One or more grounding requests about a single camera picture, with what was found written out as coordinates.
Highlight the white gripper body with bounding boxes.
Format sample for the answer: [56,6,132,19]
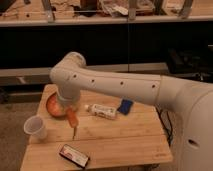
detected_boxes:
[56,94,80,111]

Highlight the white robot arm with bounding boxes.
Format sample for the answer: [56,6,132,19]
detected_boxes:
[50,52,213,171]

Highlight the orange wooden bowl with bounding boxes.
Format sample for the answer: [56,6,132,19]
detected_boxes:
[46,93,65,117]

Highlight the white tube bottle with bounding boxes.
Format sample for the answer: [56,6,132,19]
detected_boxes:
[85,104,116,120]

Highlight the wooden table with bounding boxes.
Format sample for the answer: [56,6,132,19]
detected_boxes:
[20,84,172,171]

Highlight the black red phone box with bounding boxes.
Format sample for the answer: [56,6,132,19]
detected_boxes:
[59,144,90,168]

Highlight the blue sponge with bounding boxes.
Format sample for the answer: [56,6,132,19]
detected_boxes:
[117,99,133,115]

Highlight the metal shelf rack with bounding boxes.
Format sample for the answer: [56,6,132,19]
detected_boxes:
[0,3,213,88]

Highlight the black box on shelf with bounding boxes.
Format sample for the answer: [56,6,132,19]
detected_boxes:
[167,49,213,76]

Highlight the black floor cables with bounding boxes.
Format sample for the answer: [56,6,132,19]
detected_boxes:
[155,106,174,148]

